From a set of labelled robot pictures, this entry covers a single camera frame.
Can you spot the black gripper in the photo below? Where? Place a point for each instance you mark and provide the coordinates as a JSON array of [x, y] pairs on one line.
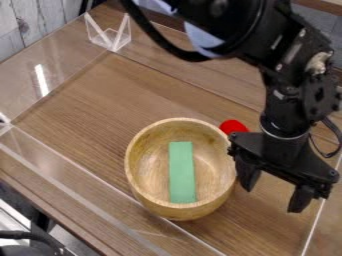
[[287, 159]]

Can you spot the wooden bowl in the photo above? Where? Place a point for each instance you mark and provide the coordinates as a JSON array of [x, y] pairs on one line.
[[145, 166]]

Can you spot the green rectangular block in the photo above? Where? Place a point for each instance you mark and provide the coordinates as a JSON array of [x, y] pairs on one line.
[[181, 173]]

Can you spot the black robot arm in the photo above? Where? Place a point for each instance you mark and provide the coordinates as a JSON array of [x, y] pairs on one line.
[[263, 33]]

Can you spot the black metal bracket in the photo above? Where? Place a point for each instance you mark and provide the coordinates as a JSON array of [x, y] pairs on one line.
[[49, 246]]

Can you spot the clear acrylic enclosure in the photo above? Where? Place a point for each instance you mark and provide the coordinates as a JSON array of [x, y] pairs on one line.
[[76, 102]]

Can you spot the red plush strawberry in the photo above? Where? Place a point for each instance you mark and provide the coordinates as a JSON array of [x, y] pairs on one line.
[[231, 126]]

